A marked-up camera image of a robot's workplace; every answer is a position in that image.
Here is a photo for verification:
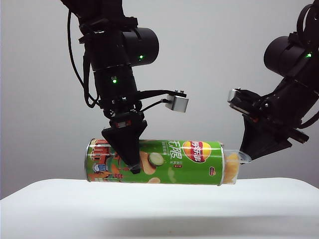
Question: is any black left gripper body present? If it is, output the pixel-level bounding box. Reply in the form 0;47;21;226
99;95;148;130

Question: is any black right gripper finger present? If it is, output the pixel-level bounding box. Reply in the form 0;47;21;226
239;116;299;160

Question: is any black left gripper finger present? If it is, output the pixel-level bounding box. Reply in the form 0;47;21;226
101;120;144;175
138;120;148;140

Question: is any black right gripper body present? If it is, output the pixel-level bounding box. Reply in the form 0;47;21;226
245;95;310;145

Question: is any transparent plastic chip tray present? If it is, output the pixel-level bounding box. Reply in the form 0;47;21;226
222;148;251;186

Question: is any green potato chips tube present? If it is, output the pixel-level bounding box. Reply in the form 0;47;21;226
84;138;225;186

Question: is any yellow potato chips stack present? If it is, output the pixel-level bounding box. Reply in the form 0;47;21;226
224;152;241;184

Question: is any black left camera cable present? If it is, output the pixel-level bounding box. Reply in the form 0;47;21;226
142;99;168;112

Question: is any black left camera bracket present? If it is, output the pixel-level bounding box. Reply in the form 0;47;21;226
138;88;186;101

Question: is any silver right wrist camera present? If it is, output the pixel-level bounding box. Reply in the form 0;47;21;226
227;87;250;116

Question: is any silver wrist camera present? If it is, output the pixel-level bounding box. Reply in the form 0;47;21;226
227;87;250;116
164;94;189;114

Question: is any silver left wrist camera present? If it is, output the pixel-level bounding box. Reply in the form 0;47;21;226
164;94;189;114

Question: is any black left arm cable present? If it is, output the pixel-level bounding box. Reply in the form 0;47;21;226
66;9;101;109

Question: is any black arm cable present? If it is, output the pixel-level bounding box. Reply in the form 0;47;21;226
66;9;101;109
296;1;319;38

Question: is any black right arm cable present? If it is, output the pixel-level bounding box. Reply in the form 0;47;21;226
296;1;319;38

